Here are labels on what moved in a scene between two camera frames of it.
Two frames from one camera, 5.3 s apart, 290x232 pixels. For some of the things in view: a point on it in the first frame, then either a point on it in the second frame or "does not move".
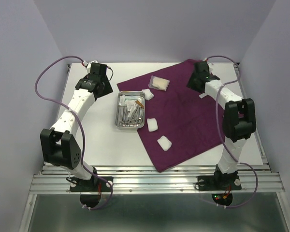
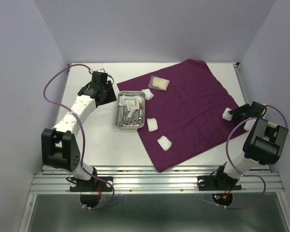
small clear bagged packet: x=131 y=105 does not move
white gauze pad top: x=148 y=94 does not move
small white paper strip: x=202 y=95 -> x=137 y=101
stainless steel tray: x=130 y=112 does not move
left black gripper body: x=107 y=88 -> x=109 y=94
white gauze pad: x=152 y=124 does not move
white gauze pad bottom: x=165 y=143 does not move
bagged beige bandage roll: x=159 y=83 does not move
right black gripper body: x=191 y=82 -> x=239 y=112
